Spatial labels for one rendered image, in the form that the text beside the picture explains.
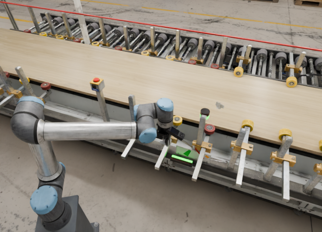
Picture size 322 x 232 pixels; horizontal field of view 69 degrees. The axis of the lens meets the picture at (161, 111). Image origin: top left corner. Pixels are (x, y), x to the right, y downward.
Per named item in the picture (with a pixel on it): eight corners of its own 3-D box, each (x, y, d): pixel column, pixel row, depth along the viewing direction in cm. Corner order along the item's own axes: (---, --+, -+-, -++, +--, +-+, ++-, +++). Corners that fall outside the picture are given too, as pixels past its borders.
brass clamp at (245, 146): (250, 156, 149) (252, 151, 146) (229, 150, 153) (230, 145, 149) (251, 148, 153) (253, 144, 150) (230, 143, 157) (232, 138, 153)
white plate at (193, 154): (209, 163, 171) (211, 156, 164) (175, 153, 178) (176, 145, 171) (209, 163, 171) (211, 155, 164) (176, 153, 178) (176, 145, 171)
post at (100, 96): (109, 133, 194) (99, 91, 163) (105, 131, 195) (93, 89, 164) (112, 129, 197) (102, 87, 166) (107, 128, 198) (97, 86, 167)
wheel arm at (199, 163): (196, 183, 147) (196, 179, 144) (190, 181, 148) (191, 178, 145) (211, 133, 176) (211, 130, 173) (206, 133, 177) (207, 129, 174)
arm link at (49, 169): (40, 196, 153) (2, 114, 103) (44, 173, 165) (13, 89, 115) (64, 194, 156) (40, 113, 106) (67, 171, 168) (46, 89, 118)
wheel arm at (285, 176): (288, 203, 126) (290, 199, 123) (281, 200, 127) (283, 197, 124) (287, 136, 159) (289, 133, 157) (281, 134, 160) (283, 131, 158)
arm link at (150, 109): (133, 116, 119) (157, 112, 120) (132, 101, 127) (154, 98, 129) (135, 128, 125) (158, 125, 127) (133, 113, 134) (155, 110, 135)
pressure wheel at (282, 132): (290, 133, 153) (277, 134, 157) (293, 141, 156) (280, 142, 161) (290, 126, 157) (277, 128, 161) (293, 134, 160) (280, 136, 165)
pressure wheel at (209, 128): (212, 142, 173) (213, 132, 165) (201, 139, 175) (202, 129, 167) (213, 134, 178) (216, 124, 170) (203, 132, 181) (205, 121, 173)
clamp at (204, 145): (210, 153, 163) (211, 149, 160) (191, 148, 167) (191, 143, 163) (212, 147, 167) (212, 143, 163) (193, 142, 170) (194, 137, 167)
